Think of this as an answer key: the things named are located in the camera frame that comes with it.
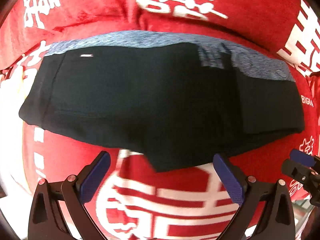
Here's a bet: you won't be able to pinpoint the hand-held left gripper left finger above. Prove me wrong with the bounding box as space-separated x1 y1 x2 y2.
27 151 111 240

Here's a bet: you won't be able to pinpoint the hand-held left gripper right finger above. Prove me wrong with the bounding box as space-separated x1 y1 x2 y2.
213 153 297 240

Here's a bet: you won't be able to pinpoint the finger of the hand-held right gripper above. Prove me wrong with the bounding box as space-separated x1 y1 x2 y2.
281 149 317 188

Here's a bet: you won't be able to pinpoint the black pants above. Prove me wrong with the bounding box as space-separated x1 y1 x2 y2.
19 42 306 173

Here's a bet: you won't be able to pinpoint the blue floral cloth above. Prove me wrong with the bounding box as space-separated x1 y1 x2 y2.
44 30 296 82

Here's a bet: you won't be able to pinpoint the red blanket with white characters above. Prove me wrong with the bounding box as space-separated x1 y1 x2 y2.
0 0 320 240

